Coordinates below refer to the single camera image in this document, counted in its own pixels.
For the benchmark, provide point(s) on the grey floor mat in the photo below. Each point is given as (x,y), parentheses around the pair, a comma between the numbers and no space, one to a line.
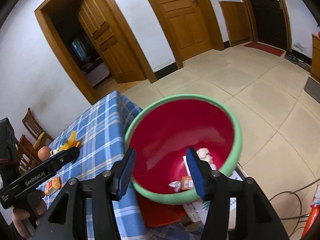
(313,87)

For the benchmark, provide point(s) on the tall wooden cabinet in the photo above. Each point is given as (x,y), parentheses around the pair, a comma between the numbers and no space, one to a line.
(316,55)

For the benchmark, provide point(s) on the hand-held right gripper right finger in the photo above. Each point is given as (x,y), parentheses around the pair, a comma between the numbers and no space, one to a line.
(196,172)

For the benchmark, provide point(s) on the closed door wooden frame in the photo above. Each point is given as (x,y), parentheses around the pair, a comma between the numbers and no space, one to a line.
(217,30)

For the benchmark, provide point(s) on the wooden chair with cushion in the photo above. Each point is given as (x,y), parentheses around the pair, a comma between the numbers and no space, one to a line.
(32,125)

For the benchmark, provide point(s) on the blue plaid tablecloth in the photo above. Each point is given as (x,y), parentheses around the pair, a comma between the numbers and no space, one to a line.
(100,130)

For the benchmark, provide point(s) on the black entrance door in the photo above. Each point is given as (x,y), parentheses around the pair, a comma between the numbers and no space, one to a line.
(267,12)

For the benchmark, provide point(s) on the wooden doorway frame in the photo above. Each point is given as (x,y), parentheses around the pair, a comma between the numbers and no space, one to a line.
(62,55)

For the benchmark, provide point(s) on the orange snack packet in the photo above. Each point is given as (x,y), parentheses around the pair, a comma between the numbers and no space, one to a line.
(53,185)

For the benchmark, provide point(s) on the white printed cardboard box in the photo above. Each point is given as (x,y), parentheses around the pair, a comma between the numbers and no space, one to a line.
(195,212)

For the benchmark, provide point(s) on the orange carton box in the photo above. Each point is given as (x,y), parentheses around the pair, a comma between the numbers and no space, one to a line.
(187,182)

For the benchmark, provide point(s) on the bed with pink cover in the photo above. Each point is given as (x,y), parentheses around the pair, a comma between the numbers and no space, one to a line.
(98,71)

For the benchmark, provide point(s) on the white and teal medicine box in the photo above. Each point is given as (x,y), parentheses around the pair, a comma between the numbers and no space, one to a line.
(186,165)

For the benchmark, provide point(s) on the red doormat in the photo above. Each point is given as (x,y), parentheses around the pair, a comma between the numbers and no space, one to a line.
(265,48)

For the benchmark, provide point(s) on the red basin with green rim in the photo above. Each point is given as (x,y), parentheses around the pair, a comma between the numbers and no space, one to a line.
(180,130)

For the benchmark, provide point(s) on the low wooden wall cabinet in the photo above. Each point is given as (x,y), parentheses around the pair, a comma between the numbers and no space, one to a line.
(236,22)

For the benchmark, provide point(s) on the orange peel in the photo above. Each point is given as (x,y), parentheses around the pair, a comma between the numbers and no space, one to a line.
(70,143)

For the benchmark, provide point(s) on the person's left hand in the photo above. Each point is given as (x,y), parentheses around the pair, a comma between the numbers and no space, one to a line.
(21,222)

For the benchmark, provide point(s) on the open wooden door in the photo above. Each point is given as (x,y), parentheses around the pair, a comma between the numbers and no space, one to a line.
(112,42)

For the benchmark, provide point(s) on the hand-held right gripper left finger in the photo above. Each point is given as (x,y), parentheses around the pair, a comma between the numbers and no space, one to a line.
(126,172)

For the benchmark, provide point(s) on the white tissue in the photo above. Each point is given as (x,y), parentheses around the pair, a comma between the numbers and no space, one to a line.
(203,155)

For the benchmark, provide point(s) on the dark shoe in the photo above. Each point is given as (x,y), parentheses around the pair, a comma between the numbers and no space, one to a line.
(291,57)
(304,66)

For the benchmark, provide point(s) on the yellow seat cushion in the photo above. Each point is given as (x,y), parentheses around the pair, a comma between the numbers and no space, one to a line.
(40,140)

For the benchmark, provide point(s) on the colourful printed orange bag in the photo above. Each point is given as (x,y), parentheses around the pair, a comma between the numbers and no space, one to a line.
(312,215)

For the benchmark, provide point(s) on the entrance door wooden frame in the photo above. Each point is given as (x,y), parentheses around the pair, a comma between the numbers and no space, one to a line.
(287,17)

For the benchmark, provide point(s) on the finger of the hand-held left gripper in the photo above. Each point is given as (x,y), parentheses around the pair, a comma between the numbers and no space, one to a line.
(67,155)

